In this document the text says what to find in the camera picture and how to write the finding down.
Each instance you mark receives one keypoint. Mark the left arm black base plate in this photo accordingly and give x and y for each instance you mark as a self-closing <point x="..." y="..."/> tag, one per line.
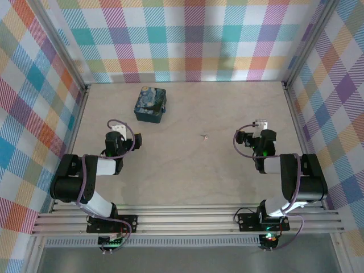
<point x="130" y="223"/>

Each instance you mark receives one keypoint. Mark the aluminium rail frame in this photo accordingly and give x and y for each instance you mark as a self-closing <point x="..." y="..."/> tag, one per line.
<point x="185" y="221"/>

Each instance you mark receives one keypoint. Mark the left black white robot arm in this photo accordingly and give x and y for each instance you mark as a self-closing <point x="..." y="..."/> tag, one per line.
<point x="71" y="185"/>

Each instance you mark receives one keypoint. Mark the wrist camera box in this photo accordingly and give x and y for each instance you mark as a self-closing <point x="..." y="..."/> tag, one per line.
<point x="261" y="124"/>
<point x="118" y="129"/>

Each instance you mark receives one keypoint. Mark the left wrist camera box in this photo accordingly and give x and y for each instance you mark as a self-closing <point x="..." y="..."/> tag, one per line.
<point x="118" y="129"/>

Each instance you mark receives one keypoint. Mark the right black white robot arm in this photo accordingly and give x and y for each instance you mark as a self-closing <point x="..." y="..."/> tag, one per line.
<point x="310" y="185"/>

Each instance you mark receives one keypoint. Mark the blue starry painted box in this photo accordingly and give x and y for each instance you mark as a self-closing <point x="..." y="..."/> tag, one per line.
<point x="149" y="102"/>

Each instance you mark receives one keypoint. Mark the aluminium side rail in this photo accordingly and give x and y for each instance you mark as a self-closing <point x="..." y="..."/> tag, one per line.
<point x="295" y="119"/>
<point x="72" y="136"/>

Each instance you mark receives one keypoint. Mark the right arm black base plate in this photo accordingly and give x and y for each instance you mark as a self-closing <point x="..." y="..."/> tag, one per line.
<point x="247" y="221"/>

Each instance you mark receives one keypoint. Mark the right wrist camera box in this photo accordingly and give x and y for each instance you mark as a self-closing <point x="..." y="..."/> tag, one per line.
<point x="261" y="124"/>

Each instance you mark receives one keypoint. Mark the aluminium corner post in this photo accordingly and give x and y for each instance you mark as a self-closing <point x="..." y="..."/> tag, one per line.
<point x="61" y="45"/>
<point x="311" y="39"/>

